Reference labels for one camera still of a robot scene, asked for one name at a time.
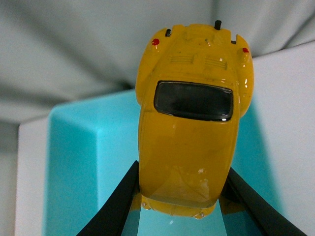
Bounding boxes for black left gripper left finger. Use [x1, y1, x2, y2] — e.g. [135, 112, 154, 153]
[78, 161, 140, 236]

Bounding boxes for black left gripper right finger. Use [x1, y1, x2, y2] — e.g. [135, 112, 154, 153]
[220, 168, 305, 236]

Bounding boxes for yellow beetle toy car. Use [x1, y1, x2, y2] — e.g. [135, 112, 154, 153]
[135, 20, 254, 219]

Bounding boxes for turquoise plastic bin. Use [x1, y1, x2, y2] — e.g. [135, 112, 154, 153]
[42, 89, 283, 236]

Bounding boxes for grey pleated curtain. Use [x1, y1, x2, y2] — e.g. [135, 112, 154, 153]
[0, 0, 315, 154]

